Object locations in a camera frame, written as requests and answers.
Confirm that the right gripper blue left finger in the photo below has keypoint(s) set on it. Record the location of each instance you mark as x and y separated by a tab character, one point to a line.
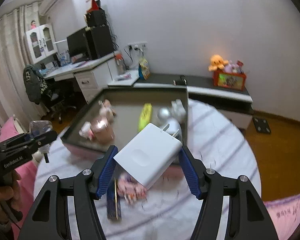
104	171

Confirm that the black speaker box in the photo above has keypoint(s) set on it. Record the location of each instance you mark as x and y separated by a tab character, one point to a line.
96	18

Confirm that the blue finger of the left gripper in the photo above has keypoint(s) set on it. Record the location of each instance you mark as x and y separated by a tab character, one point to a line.
41	142

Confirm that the white small side cabinet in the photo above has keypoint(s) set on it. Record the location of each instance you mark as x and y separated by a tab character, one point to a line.
125	80

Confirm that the black office chair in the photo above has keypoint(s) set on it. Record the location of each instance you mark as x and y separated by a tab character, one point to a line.
57	99

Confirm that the orange-lid water bottle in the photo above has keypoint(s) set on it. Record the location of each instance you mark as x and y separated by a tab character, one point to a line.
120	64

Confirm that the white power adapter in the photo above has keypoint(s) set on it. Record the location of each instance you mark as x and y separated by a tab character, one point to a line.
147	156

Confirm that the white bed frame post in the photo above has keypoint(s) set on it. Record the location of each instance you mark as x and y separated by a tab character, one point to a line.
18	125

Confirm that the white glass-door cabinet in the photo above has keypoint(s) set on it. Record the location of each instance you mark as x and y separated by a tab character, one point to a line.
41	42

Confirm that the black computer tower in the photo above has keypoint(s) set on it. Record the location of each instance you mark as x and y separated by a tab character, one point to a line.
98	41

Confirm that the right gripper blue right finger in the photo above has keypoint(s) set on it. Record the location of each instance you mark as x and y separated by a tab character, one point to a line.
192	178

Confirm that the white desk with drawers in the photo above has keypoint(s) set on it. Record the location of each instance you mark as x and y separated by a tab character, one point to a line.
91	76

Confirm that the orange octopus plush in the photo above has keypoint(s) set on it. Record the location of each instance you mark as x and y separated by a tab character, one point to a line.
217	63

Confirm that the orange cartoon storage box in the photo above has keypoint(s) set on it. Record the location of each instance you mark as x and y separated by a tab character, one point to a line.
229	80

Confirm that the white wall-plug night light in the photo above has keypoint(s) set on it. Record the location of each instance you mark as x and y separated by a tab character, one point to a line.
173	128

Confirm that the pink quilt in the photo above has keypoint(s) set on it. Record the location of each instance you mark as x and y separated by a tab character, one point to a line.
285	215

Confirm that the black bathroom scale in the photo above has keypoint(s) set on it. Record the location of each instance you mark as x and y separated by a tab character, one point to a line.
261	125

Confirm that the small black device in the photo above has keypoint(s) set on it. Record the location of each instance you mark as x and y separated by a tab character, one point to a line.
181	81

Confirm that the pink plush toy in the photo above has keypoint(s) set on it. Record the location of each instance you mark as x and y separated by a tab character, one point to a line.
231	67

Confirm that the black jacket on chair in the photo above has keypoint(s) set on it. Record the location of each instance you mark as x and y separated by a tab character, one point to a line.
35	84

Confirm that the rose gold metal cup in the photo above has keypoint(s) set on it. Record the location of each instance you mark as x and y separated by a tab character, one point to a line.
102	131

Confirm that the red paper bag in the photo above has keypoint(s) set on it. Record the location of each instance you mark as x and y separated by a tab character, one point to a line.
94	6

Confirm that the yellow highlighter marker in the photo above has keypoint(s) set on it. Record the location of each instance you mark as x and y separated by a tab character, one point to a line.
145	116

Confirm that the pink pig doll figure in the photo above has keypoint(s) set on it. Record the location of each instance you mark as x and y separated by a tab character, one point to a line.
106	110

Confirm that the beige curtain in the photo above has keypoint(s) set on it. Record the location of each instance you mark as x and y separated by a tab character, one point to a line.
14	57

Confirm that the white silver rabbit figure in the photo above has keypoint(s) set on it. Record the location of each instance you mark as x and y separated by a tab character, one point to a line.
176	111

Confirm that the yellow snack bag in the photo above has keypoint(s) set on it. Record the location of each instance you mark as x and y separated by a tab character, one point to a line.
143	69

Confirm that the person's left hand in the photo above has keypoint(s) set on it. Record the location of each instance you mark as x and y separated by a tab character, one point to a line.
11	193

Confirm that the dark blue gold lipstick box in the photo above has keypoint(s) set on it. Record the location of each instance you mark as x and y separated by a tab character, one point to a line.
113	202

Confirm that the pink black-rimmed storage box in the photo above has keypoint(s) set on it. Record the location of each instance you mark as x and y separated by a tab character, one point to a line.
128	104

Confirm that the striped white bed sheet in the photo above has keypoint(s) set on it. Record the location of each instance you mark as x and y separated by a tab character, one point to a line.
169	210

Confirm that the black computer monitor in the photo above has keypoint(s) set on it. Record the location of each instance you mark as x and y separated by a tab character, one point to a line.
77	44

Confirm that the black white low cabinet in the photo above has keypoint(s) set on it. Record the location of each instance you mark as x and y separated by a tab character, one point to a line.
236	105

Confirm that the pink building block toy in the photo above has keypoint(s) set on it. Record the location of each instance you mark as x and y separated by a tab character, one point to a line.
130	189

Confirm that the wall power outlet strip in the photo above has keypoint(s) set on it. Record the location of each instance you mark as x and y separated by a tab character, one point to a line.
137	45

